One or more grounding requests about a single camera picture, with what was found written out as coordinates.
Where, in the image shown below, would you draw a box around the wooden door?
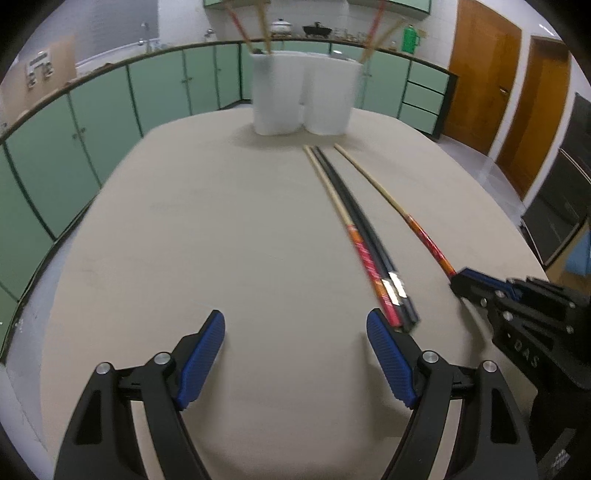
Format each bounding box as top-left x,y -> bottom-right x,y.
441,0 -> 525,156
496,34 -> 575,200

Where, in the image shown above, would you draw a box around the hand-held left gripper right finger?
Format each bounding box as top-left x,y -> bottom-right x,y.
366,308 -> 539,480

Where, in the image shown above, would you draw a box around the white plastic utensil holder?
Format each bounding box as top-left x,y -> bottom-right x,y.
250,51 -> 363,137

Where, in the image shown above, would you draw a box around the black chopstick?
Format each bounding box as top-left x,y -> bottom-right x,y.
317,146 -> 421,324

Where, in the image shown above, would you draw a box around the black cabinet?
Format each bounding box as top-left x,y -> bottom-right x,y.
521,91 -> 591,273

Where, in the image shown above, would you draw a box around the green thermos flask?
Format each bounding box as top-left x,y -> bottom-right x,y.
402,23 -> 422,54

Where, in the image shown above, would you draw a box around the wooden chopstick red end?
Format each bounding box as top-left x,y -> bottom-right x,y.
362,0 -> 389,63
304,145 -> 402,328
367,17 -> 407,63
333,143 -> 458,278
257,0 -> 270,52
224,0 -> 254,52

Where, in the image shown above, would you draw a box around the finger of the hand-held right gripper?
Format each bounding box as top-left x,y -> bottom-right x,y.
450,268 -> 511,319
505,276 -> 591,308

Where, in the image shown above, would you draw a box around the bundle of chopsticks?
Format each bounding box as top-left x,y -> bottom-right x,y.
312,146 -> 413,332

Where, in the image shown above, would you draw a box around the green base cabinets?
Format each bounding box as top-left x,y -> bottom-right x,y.
0,39 -> 459,366

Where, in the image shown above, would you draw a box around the blue box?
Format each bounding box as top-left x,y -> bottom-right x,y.
564,230 -> 591,278

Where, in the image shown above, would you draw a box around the row of glass jars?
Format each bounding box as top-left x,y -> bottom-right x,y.
332,27 -> 399,48

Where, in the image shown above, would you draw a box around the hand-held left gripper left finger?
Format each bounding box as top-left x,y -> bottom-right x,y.
54,309 -> 226,480

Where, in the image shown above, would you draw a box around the white wall-mount device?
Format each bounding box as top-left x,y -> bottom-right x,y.
24,51 -> 55,89

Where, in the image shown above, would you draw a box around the green drawer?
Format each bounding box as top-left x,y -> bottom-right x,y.
403,83 -> 446,116
406,61 -> 451,95
399,104 -> 440,137

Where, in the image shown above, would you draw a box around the grey window blind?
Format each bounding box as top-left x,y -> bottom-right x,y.
74,0 -> 160,63

